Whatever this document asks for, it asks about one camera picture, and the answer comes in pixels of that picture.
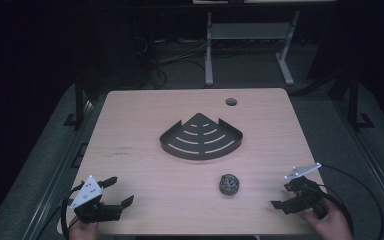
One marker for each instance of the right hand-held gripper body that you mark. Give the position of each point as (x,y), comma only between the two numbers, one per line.
(305,196)

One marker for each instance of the person's left hand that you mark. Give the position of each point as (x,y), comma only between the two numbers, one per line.
(83,230)

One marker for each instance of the person's right hand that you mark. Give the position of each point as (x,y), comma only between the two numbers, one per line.
(331,225)

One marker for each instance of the black corner shelf tray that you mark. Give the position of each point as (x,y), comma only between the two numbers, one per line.
(200,140)

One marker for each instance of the aluminium frame rail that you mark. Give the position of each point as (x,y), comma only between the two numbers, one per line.
(58,173)
(373,166)

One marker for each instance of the black metal stand post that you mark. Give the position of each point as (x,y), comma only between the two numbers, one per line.
(79,100)
(354,96)

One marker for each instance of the grey metal table stand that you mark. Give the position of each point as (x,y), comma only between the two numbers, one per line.
(248,31)

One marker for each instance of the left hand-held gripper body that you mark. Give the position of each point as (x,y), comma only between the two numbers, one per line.
(87,192)

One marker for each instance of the steel wool scrubber ball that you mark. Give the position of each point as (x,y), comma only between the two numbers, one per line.
(229,184)

